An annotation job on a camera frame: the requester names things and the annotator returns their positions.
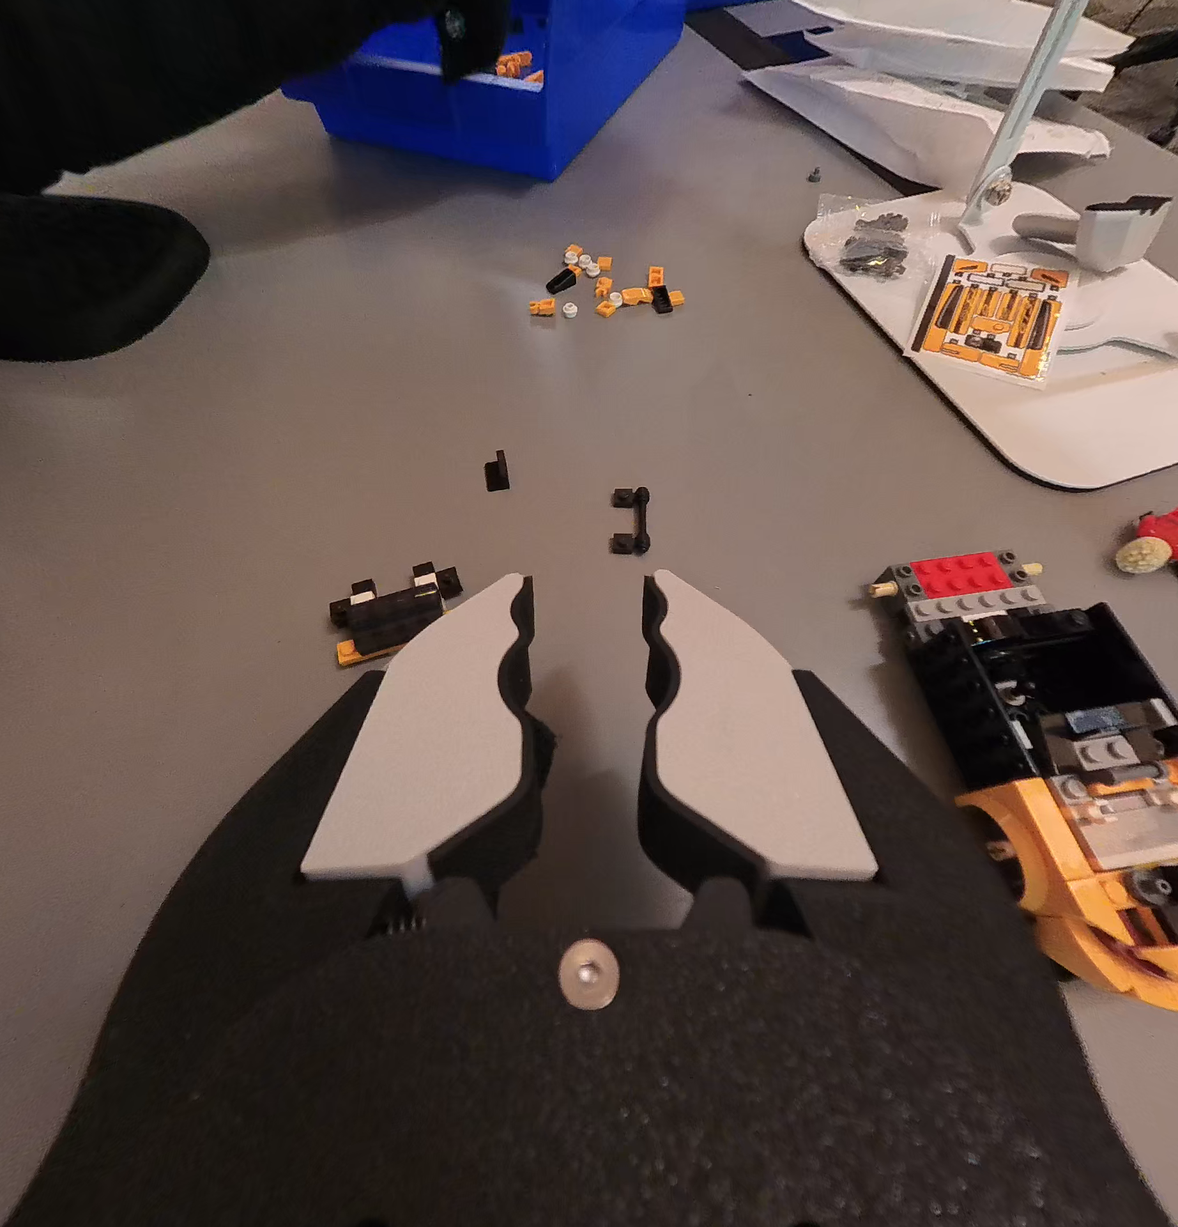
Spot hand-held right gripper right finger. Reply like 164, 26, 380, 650
638, 571, 881, 928

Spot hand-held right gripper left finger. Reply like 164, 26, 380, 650
299, 574, 557, 906

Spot black and orange lego assembly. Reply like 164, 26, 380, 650
328, 563, 463, 667

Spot pile of small lego pieces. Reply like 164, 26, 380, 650
528, 242, 689, 322

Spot partly built lego car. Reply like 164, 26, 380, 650
867, 551, 1178, 1015

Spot red lego piece with tan wheel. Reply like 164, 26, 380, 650
1117, 503, 1178, 578

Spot blue plastic bin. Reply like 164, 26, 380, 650
282, 0, 686, 181

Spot white paper bags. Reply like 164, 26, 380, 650
742, 0, 1137, 190

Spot clear bag of black parts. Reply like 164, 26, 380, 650
818, 195, 937, 281

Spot dark fleece jacket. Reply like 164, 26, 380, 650
0, 195, 212, 363

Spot orange printed packet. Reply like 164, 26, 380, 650
904, 253, 1078, 390

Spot grey and black plastic clip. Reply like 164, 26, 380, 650
1078, 195, 1175, 276

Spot black office chair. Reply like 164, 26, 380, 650
1111, 18, 1178, 163

